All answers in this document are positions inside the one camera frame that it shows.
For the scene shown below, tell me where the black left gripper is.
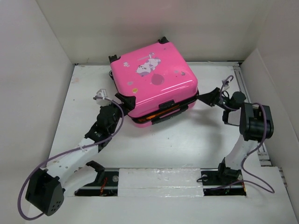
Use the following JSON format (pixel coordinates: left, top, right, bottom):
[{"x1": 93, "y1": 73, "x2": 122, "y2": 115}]
[{"x1": 102, "y1": 93, "x2": 135, "y2": 134}]

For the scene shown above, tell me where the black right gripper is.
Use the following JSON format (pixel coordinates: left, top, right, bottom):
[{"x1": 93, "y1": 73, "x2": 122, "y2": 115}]
[{"x1": 195, "y1": 87, "x2": 231, "y2": 110}]

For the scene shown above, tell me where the orange cloth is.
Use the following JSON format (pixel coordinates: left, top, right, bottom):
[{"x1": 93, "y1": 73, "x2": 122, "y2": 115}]
[{"x1": 133, "y1": 107, "x2": 179, "y2": 123}]

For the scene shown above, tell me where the pink suitcase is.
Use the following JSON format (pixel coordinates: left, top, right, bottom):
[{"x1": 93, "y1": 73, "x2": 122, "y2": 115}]
[{"x1": 109, "y1": 37, "x2": 199, "y2": 127}]

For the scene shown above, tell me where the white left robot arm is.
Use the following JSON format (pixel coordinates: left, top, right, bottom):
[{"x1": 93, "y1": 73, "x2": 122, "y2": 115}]
[{"x1": 25, "y1": 93, "x2": 136, "y2": 216}]

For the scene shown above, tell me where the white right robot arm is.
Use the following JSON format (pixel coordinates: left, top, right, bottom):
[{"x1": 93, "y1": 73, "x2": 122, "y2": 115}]
[{"x1": 197, "y1": 88, "x2": 274, "y2": 186}]

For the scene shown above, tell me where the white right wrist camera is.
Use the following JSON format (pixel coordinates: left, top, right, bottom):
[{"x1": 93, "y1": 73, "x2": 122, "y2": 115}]
[{"x1": 222, "y1": 79, "x2": 230, "y2": 89}]

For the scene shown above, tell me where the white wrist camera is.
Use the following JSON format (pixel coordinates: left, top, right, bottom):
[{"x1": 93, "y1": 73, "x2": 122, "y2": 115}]
[
  {"x1": 93, "y1": 89, "x2": 109, "y2": 106},
  {"x1": 222, "y1": 79, "x2": 230, "y2": 89}
]

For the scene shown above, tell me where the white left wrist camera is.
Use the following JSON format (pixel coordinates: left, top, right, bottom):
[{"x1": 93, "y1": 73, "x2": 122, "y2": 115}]
[{"x1": 93, "y1": 89, "x2": 109, "y2": 106}]

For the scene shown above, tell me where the aluminium rail right edge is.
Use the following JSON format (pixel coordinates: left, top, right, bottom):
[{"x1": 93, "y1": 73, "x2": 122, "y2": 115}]
[{"x1": 233, "y1": 62, "x2": 288, "y2": 187}]

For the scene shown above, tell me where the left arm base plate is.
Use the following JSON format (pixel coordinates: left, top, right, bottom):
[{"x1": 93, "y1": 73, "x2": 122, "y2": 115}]
[{"x1": 74, "y1": 161, "x2": 120, "y2": 197}]

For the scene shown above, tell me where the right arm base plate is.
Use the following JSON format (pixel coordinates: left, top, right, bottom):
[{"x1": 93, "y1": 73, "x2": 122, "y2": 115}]
[{"x1": 197, "y1": 169, "x2": 246, "y2": 196}]

